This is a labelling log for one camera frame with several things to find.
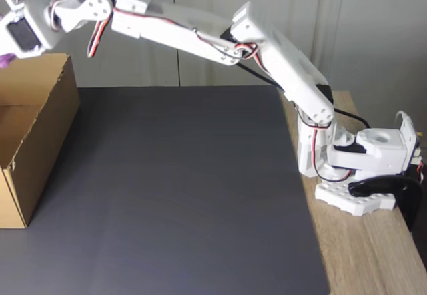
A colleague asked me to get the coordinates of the brown cardboard box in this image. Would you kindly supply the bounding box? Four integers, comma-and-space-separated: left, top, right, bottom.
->
0, 53, 81, 230

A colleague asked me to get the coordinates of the grey cabinet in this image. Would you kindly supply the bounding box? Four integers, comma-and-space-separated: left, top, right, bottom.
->
0, 0, 427, 92

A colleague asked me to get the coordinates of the dark grey mat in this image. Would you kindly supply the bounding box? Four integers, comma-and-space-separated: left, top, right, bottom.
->
0, 85, 331, 295

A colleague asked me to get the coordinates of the pink purple bumpy ball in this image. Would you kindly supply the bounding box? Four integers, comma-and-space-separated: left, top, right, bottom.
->
0, 53, 16, 70

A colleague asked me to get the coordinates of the black table clamp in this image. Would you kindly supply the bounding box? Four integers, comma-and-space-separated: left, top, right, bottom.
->
348, 174, 425, 232

